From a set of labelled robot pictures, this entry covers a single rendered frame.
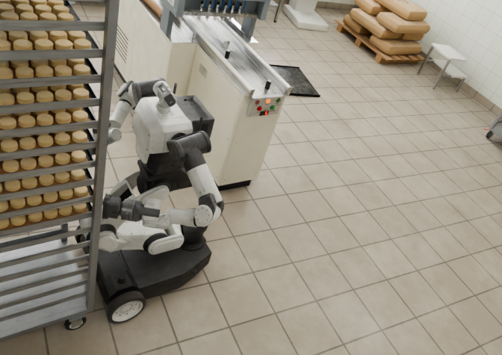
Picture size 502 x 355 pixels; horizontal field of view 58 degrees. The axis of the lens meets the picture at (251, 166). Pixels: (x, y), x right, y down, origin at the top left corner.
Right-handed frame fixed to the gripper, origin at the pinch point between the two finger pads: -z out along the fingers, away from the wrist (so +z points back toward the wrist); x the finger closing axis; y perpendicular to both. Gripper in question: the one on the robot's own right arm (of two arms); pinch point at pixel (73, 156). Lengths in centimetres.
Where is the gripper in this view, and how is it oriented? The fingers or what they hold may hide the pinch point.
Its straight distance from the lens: 224.1
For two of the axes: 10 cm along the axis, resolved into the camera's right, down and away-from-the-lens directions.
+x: 2.5, -7.6, -6.0
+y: 8.5, 4.7, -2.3
